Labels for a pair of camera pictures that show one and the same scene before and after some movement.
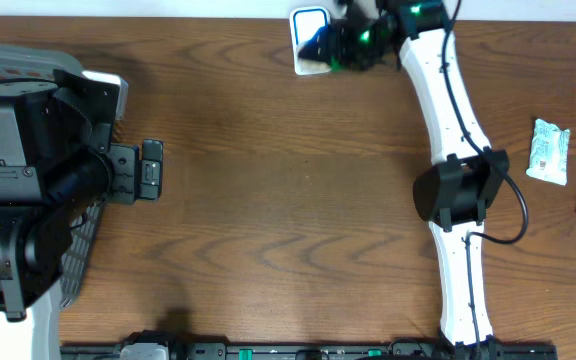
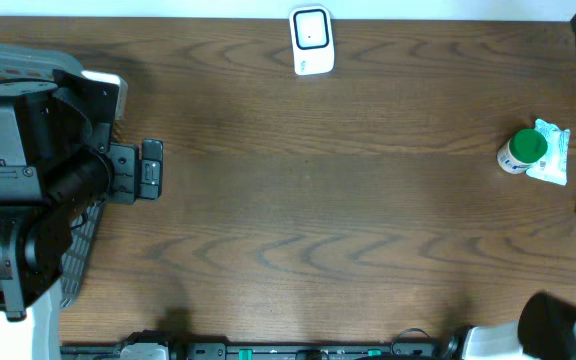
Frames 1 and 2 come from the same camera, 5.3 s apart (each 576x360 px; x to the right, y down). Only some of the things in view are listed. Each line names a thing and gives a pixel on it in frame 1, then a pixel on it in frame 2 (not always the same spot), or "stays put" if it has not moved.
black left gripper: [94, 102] stays put
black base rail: [155, 346] stays put
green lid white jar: [309, 66] → [524, 147]
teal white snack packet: [549, 153] stays put
